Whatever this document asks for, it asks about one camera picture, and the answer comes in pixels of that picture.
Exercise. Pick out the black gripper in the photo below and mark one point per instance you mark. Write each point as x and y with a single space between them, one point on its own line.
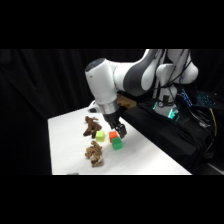
111 118

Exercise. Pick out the dark green block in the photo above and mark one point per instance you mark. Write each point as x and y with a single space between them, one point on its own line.
117 143

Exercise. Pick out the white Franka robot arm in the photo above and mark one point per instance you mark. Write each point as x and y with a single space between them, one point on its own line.
103 83

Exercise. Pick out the red block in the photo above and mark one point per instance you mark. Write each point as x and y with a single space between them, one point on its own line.
112 134

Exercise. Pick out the light green block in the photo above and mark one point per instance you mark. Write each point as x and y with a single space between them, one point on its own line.
100 135

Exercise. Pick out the brown moose plush toy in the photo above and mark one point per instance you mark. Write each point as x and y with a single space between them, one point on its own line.
91 126

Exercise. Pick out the brown cardboard box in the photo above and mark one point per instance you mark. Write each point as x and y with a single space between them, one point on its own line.
127 101

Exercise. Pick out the striped tiger plush toy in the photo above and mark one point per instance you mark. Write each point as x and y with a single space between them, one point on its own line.
94 153

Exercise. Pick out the black robot stand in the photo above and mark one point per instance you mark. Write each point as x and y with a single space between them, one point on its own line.
166 140

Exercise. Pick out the green status light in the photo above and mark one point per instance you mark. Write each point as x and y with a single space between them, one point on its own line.
173 114

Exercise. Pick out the black curtain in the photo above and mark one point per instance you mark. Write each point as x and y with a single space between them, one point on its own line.
33 83

